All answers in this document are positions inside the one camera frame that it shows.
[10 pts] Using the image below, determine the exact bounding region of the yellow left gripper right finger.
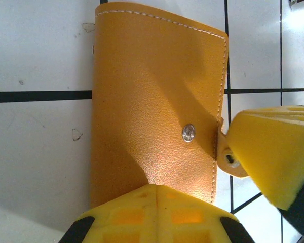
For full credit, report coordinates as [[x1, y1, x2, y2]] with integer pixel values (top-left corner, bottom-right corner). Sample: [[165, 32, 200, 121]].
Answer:
[[157, 184, 255, 243]]

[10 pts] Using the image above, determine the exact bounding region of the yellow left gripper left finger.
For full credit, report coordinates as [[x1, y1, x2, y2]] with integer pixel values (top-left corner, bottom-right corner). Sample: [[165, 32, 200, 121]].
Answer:
[[58, 184, 158, 243]]

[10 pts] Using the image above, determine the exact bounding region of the yellow leather card holder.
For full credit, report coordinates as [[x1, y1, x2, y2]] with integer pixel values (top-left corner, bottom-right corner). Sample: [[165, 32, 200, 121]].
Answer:
[[90, 1, 249, 211]]

